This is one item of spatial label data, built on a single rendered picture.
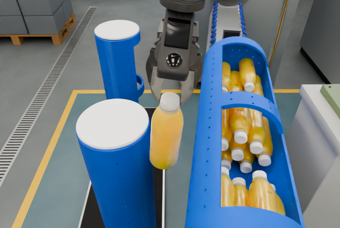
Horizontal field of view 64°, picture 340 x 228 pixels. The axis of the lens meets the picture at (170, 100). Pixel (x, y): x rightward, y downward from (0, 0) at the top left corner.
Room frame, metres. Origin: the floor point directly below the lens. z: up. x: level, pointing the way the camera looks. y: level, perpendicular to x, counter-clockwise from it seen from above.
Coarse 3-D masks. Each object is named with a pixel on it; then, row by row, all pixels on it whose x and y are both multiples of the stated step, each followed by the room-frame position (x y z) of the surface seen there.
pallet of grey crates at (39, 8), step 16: (0, 0) 3.39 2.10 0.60; (16, 0) 3.40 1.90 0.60; (32, 0) 3.39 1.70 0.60; (48, 0) 3.39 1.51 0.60; (64, 0) 3.94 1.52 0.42; (0, 16) 3.39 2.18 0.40; (16, 16) 3.39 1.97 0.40; (32, 16) 3.39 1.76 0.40; (48, 16) 3.39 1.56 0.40; (64, 16) 3.77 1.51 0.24; (0, 32) 3.38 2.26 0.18; (16, 32) 3.38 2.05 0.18; (32, 32) 3.39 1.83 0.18; (48, 32) 3.39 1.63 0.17; (64, 32) 3.72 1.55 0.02
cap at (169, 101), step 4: (168, 92) 0.43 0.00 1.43; (164, 96) 0.42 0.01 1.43; (168, 96) 0.42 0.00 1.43; (172, 96) 0.42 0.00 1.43; (176, 96) 0.42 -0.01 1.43; (160, 100) 0.41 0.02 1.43; (164, 100) 0.41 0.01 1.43; (168, 100) 0.41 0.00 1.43; (172, 100) 0.41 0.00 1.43; (176, 100) 0.41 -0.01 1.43; (160, 104) 0.41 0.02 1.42; (164, 104) 0.40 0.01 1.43; (168, 104) 0.40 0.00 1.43; (172, 104) 0.40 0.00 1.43; (176, 104) 0.40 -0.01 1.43; (164, 108) 0.40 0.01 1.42; (168, 108) 0.40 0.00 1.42; (172, 108) 0.40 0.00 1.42; (176, 108) 0.40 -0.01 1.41
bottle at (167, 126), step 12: (156, 108) 0.42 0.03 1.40; (156, 120) 0.40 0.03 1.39; (168, 120) 0.39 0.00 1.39; (180, 120) 0.40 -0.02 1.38; (156, 132) 0.39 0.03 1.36; (168, 132) 0.38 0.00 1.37; (180, 132) 0.40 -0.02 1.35; (156, 144) 0.39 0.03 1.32; (168, 144) 0.38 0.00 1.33; (156, 156) 0.39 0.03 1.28; (168, 156) 0.39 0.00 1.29; (168, 168) 0.39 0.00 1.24
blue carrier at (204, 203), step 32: (256, 64) 1.07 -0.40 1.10; (224, 96) 0.69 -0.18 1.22; (256, 96) 0.68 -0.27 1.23; (192, 160) 0.52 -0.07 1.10; (256, 160) 0.62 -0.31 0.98; (288, 160) 0.50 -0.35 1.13; (192, 192) 0.39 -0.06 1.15; (288, 192) 0.43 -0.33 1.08; (192, 224) 0.30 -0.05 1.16; (224, 224) 0.27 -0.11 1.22; (256, 224) 0.26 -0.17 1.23; (288, 224) 0.27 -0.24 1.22
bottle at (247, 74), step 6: (240, 60) 1.07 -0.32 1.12; (246, 60) 1.05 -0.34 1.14; (240, 66) 1.03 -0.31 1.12; (246, 66) 1.00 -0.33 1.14; (252, 66) 1.01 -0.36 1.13; (240, 72) 0.99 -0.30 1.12; (246, 72) 0.95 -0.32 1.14; (252, 72) 0.95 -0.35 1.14; (240, 78) 0.95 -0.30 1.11; (246, 78) 0.92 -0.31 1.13; (252, 78) 0.92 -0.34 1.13
